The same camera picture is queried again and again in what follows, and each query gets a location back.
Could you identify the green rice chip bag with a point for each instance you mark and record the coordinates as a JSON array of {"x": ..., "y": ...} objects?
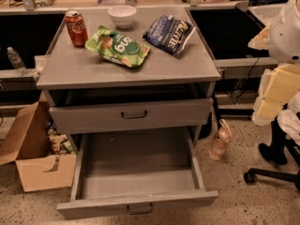
[{"x": 117, "y": 48}]

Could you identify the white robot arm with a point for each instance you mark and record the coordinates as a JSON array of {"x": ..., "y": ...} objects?
[{"x": 279, "y": 90}]

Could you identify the grey upper closed drawer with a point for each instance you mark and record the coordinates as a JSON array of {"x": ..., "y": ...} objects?
[{"x": 131, "y": 116}]

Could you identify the grey drawer cabinet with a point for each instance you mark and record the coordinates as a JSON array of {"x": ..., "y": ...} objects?
[{"x": 89, "y": 94}]

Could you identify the grey open lower drawer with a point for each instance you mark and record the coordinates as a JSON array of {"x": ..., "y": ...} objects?
[{"x": 136, "y": 172}]

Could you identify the blue kettle chip bag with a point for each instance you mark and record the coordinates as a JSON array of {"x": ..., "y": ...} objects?
[{"x": 169, "y": 34}]

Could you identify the white ceramic bowl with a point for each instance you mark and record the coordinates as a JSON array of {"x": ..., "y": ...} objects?
[{"x": 122, "y": 16}]

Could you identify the snack packets in box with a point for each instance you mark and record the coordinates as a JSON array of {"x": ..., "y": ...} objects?
[{"x": 60, "y": 145}]

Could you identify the red coca-cola can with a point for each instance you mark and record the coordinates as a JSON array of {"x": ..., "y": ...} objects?
[{"x": 76, "y": 28}]

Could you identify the brown cardboard box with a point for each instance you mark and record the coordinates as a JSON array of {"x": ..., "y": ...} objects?
[{"x": 29, "y": 146}]

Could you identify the clear plastic water bottle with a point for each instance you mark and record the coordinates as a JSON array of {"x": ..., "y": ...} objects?
[{"x": 16, "y": 61}]

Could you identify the silver laptop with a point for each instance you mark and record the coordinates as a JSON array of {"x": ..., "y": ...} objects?
[{"x": 265, "y": 11}]

